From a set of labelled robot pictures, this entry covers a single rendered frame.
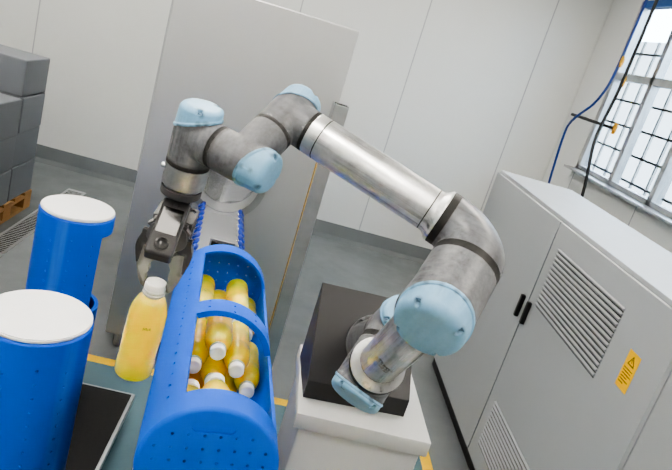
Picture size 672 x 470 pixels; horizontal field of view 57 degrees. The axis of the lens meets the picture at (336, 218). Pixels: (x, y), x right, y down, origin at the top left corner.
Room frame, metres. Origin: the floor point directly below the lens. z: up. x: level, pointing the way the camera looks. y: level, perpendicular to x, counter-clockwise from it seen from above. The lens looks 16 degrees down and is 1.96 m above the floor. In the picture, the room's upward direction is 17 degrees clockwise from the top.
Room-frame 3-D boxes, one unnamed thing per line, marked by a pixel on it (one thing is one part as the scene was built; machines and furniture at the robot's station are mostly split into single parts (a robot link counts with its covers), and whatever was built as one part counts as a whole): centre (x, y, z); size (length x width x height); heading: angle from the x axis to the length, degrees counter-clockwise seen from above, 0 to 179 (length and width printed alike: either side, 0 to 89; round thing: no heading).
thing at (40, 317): (1.49, 0.69, 1.03); 0.28 x 0.28 x 0.01
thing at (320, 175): (2.53, 0.11, 0.85); 0.06 x 0.06 x 1.70; 13
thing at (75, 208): (2.31, 0.99, 1.03); 0.28 x 0.28 x 0.01
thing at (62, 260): (2.31, 0.99, 0.59); 0.28 x 0.28 x 0.88
